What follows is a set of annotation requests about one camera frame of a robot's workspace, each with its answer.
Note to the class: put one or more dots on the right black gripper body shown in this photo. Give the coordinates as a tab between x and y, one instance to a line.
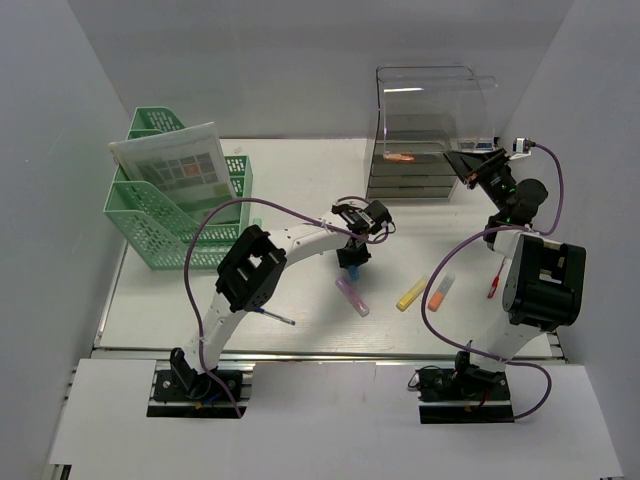
498	183

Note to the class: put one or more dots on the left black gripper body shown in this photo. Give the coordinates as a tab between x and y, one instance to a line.
351	255

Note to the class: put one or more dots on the purple highlighter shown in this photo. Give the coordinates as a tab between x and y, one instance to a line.
354	299

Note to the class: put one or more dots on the red pen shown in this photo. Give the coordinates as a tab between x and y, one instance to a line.
496	280

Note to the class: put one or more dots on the blue ballpoint pen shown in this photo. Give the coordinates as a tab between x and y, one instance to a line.
277	317

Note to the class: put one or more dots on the document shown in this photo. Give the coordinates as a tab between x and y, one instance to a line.
187	165

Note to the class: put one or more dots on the blue highlighter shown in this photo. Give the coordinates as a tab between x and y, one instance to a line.
353	272

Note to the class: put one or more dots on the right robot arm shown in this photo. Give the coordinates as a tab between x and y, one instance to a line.
544	285

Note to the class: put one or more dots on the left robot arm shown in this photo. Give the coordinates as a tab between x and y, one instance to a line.
250	271

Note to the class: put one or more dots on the clear acrylic drawer unit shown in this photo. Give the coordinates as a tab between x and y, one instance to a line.
425	111

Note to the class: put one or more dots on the yellow highlighter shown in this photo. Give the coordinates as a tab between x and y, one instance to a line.
412	295

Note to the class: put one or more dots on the orange highlighter white cap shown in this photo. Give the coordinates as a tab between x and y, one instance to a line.
443	288

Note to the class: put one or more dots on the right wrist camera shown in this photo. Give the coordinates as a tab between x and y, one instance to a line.
522	147

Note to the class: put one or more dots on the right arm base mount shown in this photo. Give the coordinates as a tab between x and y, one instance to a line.
447	398

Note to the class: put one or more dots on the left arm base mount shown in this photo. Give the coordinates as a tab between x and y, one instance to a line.
169	399

